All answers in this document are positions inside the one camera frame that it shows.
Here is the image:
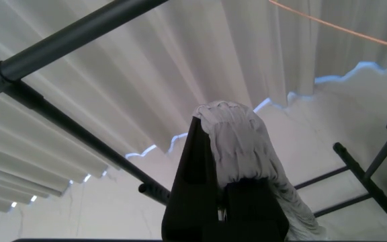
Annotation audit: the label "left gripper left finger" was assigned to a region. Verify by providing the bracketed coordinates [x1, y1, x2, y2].
[161, 116, 222, 241]

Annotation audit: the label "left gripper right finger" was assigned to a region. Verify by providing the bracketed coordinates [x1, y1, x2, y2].
[220, 178, 290, 241]

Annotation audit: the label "pale grey shorts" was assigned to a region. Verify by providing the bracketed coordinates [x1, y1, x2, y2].
[191, 99, 329, 241]

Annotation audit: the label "pink clothes hanger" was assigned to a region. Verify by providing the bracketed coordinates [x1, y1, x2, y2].
[268, 0, 387, 52]

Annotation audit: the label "black clothes rack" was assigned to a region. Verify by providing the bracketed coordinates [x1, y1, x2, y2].
[0, 0, 387, 227]

